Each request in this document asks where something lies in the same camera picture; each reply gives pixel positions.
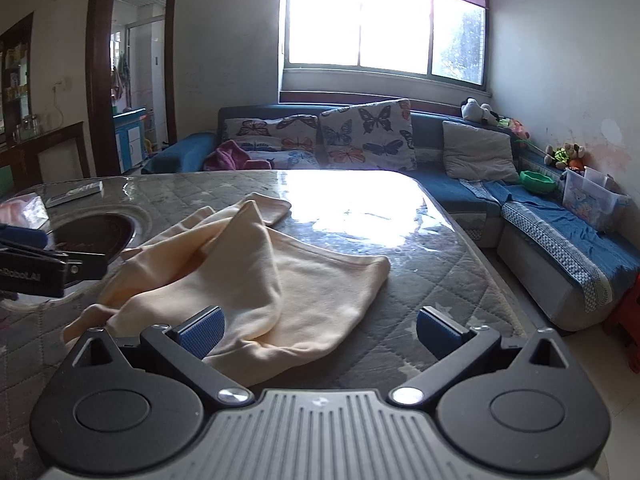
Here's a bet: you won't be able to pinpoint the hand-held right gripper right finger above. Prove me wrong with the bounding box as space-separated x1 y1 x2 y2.
391 306 583 406

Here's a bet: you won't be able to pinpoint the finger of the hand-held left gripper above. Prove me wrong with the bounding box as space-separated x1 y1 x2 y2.
64 254 109 281
0 225 69 262

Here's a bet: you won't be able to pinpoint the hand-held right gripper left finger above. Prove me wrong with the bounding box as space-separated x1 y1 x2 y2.
70 305 253 407

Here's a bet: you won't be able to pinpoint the cream long-sleeve garment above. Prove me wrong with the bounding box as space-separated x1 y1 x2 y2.
61 194 391 373

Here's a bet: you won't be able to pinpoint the pink tissue pack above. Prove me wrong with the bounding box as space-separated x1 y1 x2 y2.
0 193 50 227

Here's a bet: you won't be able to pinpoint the round black built-in cooktop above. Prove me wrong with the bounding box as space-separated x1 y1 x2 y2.
47 210 143 273

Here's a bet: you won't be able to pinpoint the grey flat box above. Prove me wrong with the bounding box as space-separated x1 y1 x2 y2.
46 180 104 209

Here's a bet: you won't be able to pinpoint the dark wooden cabinet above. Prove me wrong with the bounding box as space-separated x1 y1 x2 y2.
0 10 92 192

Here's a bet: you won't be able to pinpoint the clear glass jars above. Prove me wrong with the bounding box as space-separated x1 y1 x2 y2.
12 112 44 139

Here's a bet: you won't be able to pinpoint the blue small cabinet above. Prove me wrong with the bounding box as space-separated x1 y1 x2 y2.
112 107 149 171

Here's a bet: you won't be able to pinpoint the blue corner sofa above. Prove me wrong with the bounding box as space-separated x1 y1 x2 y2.
141 102 640 333

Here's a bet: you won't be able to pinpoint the blue patterned sofa cover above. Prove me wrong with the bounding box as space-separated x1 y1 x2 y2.
460 175 640 313

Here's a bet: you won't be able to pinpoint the magenta cloth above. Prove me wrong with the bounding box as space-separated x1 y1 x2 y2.
202 140 274 172

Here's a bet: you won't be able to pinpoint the green bowl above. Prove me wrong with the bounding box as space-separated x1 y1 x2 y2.
519 170 557 195

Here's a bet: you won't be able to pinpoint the hanging towel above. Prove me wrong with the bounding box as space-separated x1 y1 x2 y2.
110 54 131 102

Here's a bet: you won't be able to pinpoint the grey plain pillow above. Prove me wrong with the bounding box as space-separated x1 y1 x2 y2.
442 120 521 185

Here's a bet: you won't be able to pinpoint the red plastic stool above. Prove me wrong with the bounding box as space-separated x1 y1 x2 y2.
602 289 640 361

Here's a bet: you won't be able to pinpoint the clear plastic storage box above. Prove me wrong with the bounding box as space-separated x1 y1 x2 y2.
561 166 622 234

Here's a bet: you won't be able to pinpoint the square butterfly print pillow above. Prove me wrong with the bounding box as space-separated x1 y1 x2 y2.
319 99 419 172

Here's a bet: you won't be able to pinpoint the green plush toy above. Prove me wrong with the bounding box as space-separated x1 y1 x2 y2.
544 145 571 169

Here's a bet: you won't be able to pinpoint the pink and green toy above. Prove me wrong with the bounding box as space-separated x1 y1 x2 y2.
495 116 531 141

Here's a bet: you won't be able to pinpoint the white plush toy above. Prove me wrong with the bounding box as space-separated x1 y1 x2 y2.
460 97 497 124

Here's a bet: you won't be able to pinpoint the brown plush toy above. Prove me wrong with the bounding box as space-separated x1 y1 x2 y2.
565 142 589 171

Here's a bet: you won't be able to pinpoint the large window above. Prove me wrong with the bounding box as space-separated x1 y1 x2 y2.
279 0 489 87

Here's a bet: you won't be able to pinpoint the dark wooden door frame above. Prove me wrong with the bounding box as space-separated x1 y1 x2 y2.
86 0 181 177

